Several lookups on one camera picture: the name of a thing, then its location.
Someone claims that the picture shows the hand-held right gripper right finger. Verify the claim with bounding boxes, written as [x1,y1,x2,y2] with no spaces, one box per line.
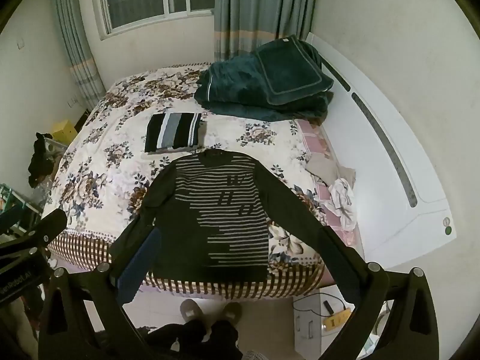
[317,225,440,360]

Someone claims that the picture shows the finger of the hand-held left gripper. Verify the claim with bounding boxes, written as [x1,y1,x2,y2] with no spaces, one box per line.
[0,208,69,261]

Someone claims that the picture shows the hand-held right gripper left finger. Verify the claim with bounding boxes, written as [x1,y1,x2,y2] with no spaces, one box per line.
[37,227,163,360]

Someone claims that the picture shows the dark striped long-sleeve sweater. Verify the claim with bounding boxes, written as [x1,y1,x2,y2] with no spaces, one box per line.
[110,149,331,283]

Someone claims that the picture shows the yellow power strip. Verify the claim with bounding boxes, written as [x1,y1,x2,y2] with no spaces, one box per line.
[324,307,355,333]

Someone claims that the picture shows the crumpled white cloth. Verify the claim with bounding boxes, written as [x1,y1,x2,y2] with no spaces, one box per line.
[315,178,356,232]

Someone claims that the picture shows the white bed headboard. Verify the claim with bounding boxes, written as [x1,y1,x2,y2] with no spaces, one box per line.
[305,32,456,271]

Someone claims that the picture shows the grey slipper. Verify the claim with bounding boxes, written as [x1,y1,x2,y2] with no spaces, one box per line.
[221,302,243,325]
[180,299,205,323]

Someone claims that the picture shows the black hanging cloth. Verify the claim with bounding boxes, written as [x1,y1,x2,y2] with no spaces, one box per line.
[28,132,58,189]

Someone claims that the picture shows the person's black pants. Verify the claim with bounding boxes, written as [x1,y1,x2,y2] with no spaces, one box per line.
[144,319,241,360]

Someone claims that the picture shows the beige cloth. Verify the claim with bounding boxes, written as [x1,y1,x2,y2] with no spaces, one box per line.
[305,154,357,189]

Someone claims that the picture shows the yellow box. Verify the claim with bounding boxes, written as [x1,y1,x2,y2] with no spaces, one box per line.
[50,119,79,145]

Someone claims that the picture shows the bed with floral sheet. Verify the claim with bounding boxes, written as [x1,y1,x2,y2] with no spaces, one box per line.
[41,62,357,301]

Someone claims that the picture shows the pink checked mattress pad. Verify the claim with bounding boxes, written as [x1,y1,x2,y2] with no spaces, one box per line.
[290,120,357,248]

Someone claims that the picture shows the folded black grey striped garment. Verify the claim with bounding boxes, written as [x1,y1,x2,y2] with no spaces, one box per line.
[144,112,203,154]

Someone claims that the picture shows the grey green striped curtain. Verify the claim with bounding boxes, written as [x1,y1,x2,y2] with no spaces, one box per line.
[50,0,108,112]
[213,0,320,63]

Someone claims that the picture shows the dark green plush blanket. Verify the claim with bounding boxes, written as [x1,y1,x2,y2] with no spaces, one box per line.
[194,37,335,122]

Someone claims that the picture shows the dark green piped cushion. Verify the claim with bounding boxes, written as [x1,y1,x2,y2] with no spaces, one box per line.
[255,35,335,106]

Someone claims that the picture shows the black floor cable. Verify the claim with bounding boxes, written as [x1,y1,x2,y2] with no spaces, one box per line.
[292,292,349,316]

